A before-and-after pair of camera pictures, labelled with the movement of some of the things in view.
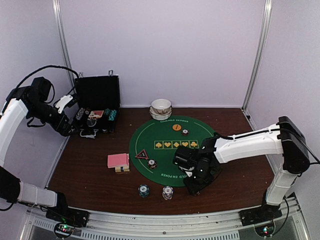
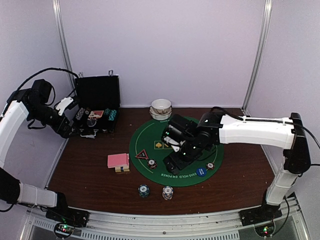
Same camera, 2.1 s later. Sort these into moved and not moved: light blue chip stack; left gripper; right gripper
Moved: right gripper
Not moved: left gripper; light blue chip stack
